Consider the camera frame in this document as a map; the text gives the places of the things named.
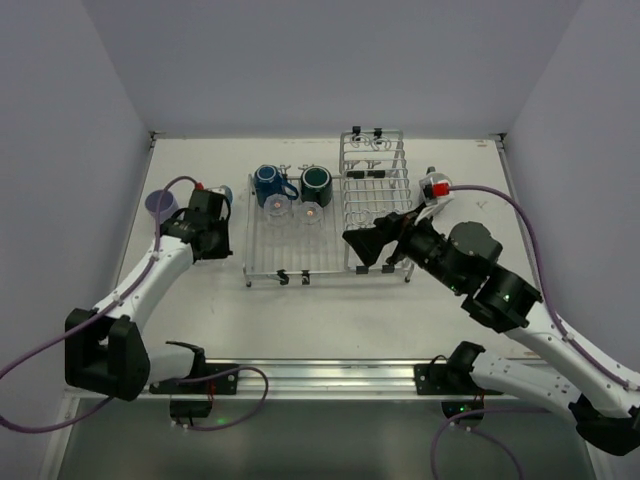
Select aluminium frame rail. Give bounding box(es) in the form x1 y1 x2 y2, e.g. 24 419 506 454
64 355 594 402

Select dark blue mug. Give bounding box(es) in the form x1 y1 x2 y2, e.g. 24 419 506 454
253 164 299 208

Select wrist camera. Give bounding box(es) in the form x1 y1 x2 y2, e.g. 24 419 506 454
204 185 227 194
416 171 454 219

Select silver wire dish rack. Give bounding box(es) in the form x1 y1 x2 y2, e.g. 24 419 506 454
243 126 414 286

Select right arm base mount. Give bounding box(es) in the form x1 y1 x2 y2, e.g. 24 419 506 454
413 354 485 419

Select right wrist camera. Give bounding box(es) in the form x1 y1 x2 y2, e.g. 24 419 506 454
416 171 454 219

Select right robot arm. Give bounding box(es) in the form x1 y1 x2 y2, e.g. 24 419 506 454
342 212 639 456

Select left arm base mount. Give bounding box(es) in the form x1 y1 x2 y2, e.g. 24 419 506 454
149 363 239 427

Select light blue ceramic mug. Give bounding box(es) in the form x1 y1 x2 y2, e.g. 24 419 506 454
220 185 233 204

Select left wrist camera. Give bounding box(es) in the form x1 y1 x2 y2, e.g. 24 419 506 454
204 185 227 194

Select dark green mug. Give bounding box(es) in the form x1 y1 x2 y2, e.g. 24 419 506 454
300 166 333 208

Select clear glass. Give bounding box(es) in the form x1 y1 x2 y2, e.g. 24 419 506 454
263 194 293 227
295 202 324 229

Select lavender plastic cup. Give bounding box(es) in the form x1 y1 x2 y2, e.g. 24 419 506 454
144 190 179 223

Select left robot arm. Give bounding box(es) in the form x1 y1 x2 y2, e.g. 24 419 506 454
64 186 232 401

